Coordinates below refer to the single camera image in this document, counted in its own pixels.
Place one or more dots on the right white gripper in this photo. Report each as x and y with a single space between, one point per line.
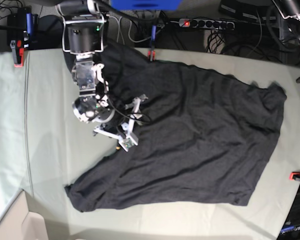
121 124

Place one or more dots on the dark grey t-shirt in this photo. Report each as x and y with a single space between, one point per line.
208 140

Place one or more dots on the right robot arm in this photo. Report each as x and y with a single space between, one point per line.
84 36

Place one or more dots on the red clamp table middle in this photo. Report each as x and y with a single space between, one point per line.
151 55

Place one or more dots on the light green tablecloth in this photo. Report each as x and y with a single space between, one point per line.
44 147

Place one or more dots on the black power strip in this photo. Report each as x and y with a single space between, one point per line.
207 24

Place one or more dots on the blue plastic bin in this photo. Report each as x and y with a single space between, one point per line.
170 5

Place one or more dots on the red clamp left corner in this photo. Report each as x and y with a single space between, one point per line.
17 53

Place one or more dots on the beige cardboard box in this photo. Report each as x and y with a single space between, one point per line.
19 223

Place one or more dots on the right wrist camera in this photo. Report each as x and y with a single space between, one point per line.
129 141

